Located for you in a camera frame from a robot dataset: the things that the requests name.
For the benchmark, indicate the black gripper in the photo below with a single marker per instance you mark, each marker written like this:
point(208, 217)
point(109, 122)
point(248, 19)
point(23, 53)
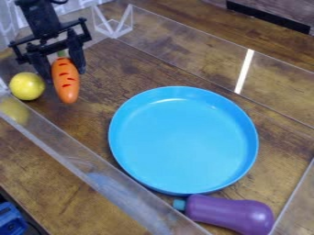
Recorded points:
point(57, 36)

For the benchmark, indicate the orange toy carrot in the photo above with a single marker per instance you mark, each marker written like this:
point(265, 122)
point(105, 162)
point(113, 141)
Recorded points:
point(66, 78)

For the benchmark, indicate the round blue tray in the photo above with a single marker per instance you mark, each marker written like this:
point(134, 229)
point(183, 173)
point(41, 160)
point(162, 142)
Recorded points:
point(183, 140)

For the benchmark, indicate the white mesh curtain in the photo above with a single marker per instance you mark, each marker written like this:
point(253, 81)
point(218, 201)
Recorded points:
point(12, 20)

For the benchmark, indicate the yellow toy lemon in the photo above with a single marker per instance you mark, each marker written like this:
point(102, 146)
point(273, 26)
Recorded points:
point(27, 86)

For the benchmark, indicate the blue device corner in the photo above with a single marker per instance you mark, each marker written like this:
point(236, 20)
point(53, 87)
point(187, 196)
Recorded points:
point(12, 223)

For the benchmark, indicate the purple toy eggplant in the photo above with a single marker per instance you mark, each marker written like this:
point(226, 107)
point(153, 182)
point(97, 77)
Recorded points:
point(246, 216)

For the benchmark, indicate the clear acrylic barrier wall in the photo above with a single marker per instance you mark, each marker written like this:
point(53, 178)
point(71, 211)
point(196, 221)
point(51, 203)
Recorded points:
point(57, 167)

